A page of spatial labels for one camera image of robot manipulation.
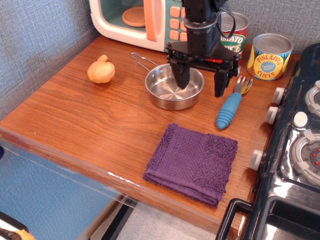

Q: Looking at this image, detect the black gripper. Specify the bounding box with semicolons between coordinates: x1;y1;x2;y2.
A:
165;17;241;98

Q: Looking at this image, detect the small metal pot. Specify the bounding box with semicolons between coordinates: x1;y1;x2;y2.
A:
130;52;205;111

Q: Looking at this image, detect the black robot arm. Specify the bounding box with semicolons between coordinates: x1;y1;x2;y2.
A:
166;0;241;97

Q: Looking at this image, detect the purple folded cloth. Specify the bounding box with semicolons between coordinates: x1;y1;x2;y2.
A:
143;123;238;208

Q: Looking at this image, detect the tomato sauce can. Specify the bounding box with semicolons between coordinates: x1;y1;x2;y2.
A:
221;11;249;56

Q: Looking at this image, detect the toy microwave oven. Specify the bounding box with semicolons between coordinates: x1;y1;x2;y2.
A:
89;0;187;52

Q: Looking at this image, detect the pineapple slices can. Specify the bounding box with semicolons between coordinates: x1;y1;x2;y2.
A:
247;33;294;81

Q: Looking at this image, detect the orange microwave plate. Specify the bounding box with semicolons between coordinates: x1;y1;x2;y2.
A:
122;6;145;27

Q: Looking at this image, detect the orange toy fruit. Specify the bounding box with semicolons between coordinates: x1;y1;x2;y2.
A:
87;54;116;84

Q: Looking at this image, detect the black toy stove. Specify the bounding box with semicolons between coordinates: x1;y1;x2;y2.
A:
216;43;320;240

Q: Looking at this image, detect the blue handled toy fork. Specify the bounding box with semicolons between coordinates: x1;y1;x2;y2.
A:
216;75;253;130

